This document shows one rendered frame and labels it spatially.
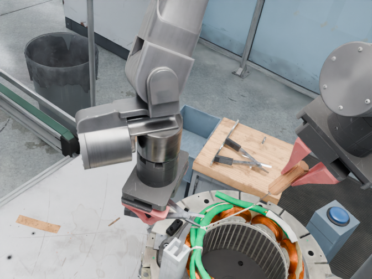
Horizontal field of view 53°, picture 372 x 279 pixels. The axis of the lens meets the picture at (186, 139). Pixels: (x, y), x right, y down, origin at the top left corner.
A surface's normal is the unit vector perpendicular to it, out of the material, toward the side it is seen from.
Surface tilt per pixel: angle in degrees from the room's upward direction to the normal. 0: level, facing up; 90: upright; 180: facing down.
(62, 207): 0
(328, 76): 77
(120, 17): 90
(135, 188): 7
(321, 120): 21
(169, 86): 69
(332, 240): 90
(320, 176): 105
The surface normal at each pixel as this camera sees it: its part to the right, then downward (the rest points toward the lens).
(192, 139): 0.14, -0.73
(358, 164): 0.44, -0.53
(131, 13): -0.59, 0.48
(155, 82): 0.31, 0.37
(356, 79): -0.84, 0.04
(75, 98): 0.53, 0.66
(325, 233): -0.83, 0.29
